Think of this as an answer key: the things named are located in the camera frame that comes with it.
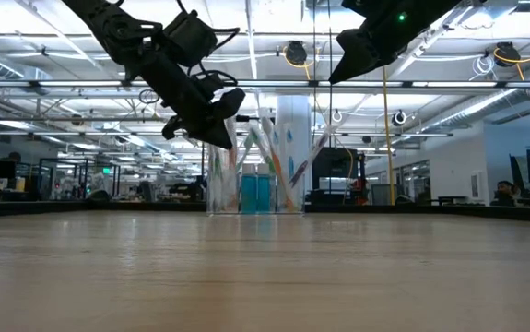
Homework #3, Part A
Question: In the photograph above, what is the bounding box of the black cabinet machine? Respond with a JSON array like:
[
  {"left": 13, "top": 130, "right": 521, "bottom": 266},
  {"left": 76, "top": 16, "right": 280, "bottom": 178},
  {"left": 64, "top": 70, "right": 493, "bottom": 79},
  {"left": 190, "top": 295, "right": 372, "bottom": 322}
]
[{"left": 312, "top": 147, "right": 367, "bottom": 207}]

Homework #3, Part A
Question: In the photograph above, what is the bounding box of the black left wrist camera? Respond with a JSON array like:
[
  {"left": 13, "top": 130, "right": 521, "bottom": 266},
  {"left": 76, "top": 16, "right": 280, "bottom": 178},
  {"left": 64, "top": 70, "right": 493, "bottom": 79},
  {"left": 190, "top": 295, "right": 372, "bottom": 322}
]
[{"left": 161, "top": 9, "right": 219, "bottom": 69}]

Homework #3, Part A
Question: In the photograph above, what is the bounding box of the clear acrylic container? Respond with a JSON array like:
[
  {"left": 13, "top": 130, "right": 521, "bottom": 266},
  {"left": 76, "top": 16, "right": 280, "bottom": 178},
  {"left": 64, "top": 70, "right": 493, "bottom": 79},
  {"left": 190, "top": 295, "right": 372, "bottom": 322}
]
[{"left": 206, "top": 146, "right": 307, "bottom": 216}]

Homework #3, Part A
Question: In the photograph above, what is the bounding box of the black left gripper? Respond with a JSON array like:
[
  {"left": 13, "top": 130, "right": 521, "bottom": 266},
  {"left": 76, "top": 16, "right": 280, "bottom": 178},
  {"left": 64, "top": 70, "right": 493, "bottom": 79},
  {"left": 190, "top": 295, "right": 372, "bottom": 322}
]
[{"left": 135, "top": 49, "right": 247, "bottom": 151}]

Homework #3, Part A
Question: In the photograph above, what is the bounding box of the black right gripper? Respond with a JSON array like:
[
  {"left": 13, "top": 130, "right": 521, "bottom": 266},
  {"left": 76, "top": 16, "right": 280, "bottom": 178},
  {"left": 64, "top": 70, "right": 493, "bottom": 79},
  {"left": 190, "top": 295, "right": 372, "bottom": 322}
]
[{"left": 327, "top": 0, "right": 463, "bottom": 86}]

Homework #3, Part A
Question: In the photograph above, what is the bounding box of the white column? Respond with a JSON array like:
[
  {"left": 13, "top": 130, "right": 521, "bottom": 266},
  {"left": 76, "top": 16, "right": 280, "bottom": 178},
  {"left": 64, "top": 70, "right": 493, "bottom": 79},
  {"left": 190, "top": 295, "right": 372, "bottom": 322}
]
[{"left": 275, "top": 94, "right": 312, "bottom": 207}]

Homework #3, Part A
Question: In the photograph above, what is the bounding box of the person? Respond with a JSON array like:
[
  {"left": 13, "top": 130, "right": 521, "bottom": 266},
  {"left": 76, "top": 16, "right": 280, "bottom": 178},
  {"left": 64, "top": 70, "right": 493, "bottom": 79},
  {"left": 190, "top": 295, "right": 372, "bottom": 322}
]
[{"left": 489, "top": 179, "right": 522, "bottom": 208}]

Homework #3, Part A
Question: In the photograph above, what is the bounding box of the black cable reel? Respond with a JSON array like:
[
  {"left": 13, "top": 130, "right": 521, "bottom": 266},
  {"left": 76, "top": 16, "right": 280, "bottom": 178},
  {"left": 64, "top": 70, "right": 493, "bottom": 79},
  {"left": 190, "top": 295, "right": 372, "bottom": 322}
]
[
  {"left": 493, "top": 41, "right": 530, "bottom": 65},
  {"left": 283, "top": 40, "right": 310, "bottom": 66}
]

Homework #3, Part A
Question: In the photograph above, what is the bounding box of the blue toothbrush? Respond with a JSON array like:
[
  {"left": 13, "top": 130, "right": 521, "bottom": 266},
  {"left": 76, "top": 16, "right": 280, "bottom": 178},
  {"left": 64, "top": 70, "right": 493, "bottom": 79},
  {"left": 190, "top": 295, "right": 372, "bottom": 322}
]
[{"left": 282, "top": 126, "right": 299, "bottom": 179}]

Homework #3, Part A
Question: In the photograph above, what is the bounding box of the yellow hanging cable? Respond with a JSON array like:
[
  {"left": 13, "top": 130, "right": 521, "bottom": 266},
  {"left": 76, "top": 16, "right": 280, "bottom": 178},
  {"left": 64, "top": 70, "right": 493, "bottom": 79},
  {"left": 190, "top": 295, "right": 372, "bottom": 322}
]
[{"left": 382, "top": 64, "right": 395, "bottom": 207}]

